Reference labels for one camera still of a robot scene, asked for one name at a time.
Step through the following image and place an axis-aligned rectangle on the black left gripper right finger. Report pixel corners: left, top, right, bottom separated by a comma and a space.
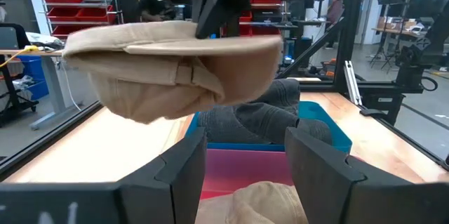
286, 127, 366, 224

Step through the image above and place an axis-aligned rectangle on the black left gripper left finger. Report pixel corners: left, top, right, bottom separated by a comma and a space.
117, 128, 208, 224

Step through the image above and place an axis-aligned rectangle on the beige baseball cap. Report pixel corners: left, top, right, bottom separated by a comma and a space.
62, 20, 283, 125
194, 180, 309, 224

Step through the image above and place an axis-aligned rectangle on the seated person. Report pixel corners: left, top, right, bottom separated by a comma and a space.
135, 0, 176, 23

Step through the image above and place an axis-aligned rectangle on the blue plastic tray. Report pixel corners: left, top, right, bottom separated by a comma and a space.
185, 100, 354, 154

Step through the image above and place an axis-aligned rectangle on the red plastic tray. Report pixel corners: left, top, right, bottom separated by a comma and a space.
199, 148, 295, 200

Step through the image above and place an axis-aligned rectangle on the standing person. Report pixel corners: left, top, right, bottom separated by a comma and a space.
324, 0, 347, 49

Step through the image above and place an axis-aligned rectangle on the black tripod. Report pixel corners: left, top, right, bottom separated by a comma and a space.
368, 34, 397, 70

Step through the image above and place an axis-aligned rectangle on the white height-adjustable desk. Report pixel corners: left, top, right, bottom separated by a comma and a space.
0, 46, 102, 130

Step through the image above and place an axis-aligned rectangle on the wooden desk with boxes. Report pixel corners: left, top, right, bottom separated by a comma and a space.
371, 15, 427, 39

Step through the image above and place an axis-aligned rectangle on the blue plastic bin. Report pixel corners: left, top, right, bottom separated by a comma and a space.
15, 55, 50, 100

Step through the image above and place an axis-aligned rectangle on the silver metal bracket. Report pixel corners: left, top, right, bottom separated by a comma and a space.
342, 60, 363, 106

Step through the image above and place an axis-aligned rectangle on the white hanging cable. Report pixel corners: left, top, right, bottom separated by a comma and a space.
58, 58, 83, 112

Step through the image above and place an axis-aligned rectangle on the yellow cable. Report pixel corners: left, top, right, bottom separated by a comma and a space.
0, 44, 39, 69

